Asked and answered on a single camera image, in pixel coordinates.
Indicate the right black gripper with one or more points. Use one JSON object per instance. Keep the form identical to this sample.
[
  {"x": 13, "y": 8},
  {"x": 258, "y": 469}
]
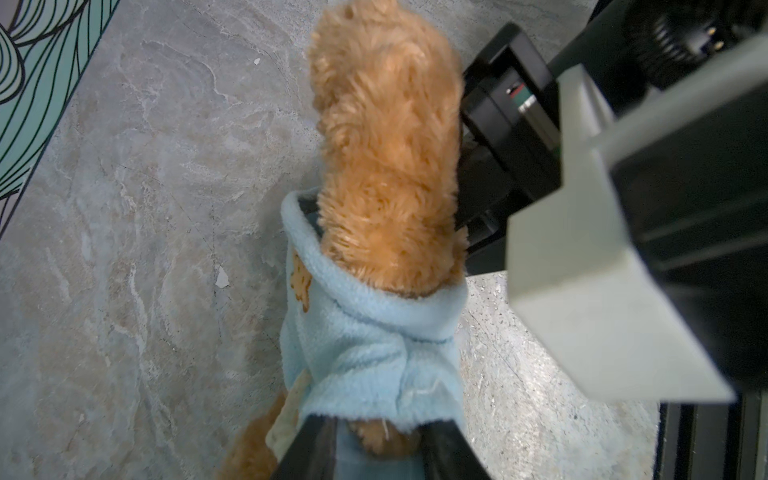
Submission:
[{"x": 528, "y": 120}]

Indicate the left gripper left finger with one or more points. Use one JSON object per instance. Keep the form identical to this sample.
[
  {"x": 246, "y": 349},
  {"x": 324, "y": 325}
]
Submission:
[{"x": 312, "y": 454}]

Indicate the light blue fleece hoodie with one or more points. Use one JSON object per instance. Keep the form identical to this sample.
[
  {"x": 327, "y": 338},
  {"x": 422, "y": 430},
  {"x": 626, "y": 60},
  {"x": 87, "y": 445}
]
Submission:
[{"x": 351, "y": 352}]

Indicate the brown teddy bear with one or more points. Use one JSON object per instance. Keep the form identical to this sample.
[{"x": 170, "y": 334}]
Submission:
[{"x": 387, "y": 87}]

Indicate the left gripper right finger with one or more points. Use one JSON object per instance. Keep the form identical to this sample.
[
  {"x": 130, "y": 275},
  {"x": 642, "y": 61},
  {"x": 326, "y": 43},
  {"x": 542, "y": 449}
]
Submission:
[{"x": 447, "y": 455}]

